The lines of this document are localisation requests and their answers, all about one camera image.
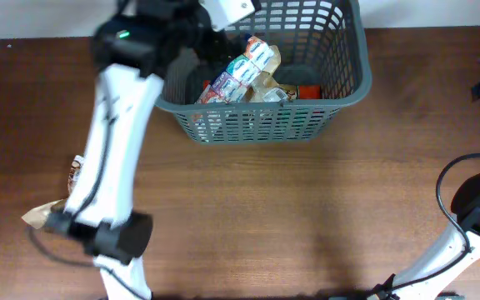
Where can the beige snack bag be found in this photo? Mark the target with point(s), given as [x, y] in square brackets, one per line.
[269, 83]

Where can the brown snack bag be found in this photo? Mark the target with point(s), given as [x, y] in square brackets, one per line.
[38, 216]

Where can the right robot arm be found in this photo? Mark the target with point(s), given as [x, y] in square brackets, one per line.
[457, 248]

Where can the grey plastic shopping basket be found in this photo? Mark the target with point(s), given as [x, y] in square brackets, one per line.
[321, 42]

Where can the multicolour tissue pack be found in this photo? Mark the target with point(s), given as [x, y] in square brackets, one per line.
[246, 67]

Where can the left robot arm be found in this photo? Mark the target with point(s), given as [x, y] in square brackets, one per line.
[132, 52]

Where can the orange pasta packet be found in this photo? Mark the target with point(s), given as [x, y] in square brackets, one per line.
[308, 91]

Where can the green lid spice jar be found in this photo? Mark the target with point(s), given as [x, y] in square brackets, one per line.
[295, 122]

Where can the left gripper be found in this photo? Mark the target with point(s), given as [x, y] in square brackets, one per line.
[212, 47]

